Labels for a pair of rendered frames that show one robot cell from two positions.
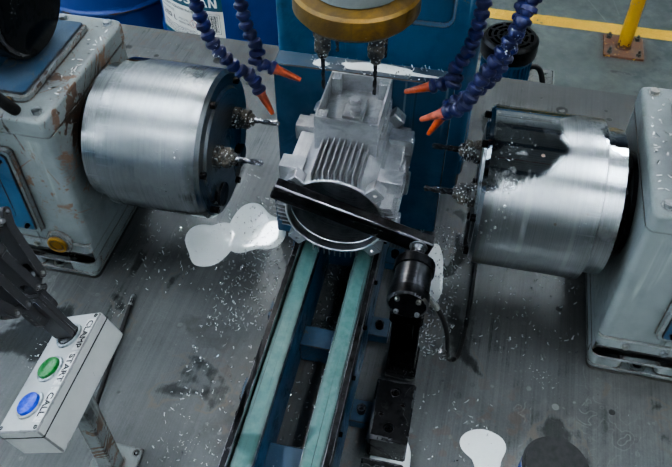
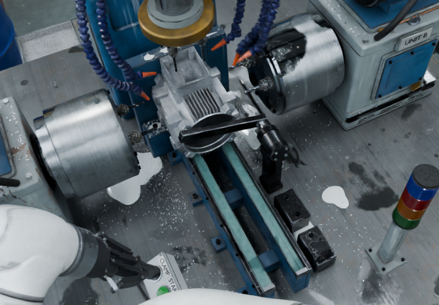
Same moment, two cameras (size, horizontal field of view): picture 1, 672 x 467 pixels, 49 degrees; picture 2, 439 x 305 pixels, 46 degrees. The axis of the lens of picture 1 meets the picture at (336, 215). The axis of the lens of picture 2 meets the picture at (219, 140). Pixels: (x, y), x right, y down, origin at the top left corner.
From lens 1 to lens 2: 0.54 m
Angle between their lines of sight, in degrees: 22
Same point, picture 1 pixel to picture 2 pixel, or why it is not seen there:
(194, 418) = (202, 275)
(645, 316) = (365, 94)
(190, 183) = (132, 161)
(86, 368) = (179, 281)
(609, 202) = (335, 52)
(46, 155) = (41, 197)
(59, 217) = not seen: hidden behind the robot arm
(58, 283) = not seen: hidden behind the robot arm
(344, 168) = (207, 106)
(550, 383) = (337, 148)
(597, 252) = (338, 78)
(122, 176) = (90, 181)
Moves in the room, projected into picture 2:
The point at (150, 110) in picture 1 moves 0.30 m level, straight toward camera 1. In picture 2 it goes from (88, 136) to (189, 196)
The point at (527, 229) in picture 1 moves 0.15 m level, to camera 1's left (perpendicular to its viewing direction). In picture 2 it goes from (308, 85) to (265, 113)
